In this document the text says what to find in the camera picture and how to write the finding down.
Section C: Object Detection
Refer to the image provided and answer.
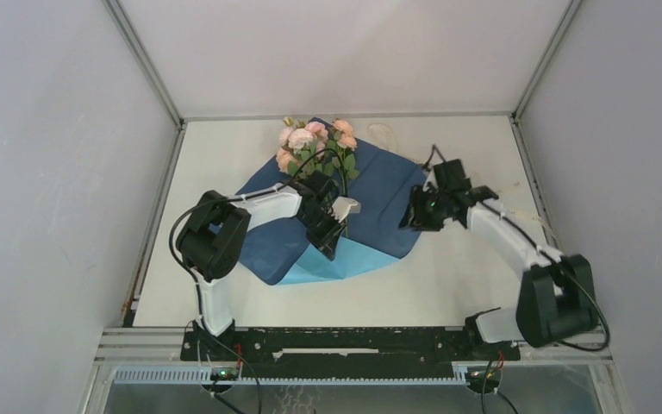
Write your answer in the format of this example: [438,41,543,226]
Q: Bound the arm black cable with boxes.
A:
[168,147,348,414]
[419,143,612,414]

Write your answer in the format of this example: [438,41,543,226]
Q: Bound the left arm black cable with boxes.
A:
[168,147,348,414]

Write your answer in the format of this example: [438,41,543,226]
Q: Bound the white cable duct strip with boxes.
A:
[113,366,469,386]

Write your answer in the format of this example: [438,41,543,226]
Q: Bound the cream ribbon string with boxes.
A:
[367,122,558,242]

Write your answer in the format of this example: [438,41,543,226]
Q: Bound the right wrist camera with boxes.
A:
[423,160,499,207]

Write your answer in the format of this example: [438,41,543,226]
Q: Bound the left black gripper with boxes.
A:
[297,207,347,260]

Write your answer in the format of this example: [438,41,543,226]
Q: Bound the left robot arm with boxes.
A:
[169,183,360,360]

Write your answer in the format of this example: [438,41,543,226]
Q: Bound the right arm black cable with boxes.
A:
[419,143,612,414]

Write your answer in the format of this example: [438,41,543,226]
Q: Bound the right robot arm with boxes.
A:
[399,185,606,359]

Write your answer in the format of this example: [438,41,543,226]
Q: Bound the blue wrapping paper sheet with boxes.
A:
[240,118,425,285]

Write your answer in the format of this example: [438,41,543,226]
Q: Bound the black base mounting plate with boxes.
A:
[179,327,521,380]

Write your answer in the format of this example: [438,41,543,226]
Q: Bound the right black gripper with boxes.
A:
[398,184,449,232]

